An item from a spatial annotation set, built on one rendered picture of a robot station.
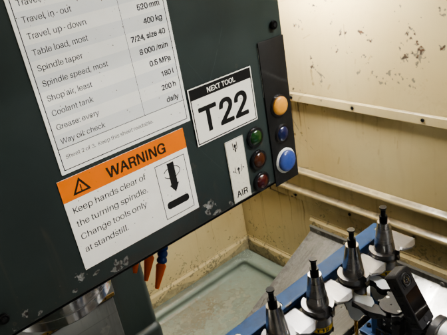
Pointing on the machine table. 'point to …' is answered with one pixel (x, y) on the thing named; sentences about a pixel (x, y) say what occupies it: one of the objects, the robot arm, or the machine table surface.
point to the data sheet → (100, 73)
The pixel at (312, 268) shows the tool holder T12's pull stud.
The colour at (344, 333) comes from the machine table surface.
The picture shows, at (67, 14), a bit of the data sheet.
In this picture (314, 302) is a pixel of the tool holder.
